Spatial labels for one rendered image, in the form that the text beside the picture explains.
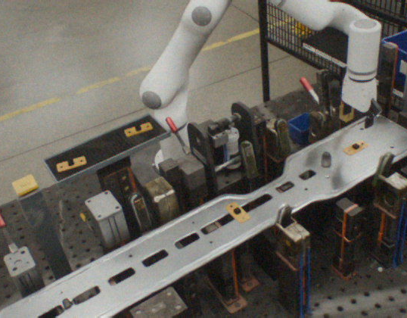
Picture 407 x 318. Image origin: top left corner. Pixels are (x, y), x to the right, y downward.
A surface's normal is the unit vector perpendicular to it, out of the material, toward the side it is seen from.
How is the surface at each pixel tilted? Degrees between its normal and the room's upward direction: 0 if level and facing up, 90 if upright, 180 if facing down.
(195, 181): 90
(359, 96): 89
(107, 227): 90
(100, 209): 0
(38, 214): 90
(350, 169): 0
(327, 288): 0
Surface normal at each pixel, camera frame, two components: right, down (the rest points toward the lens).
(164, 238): -0.11, -0.79
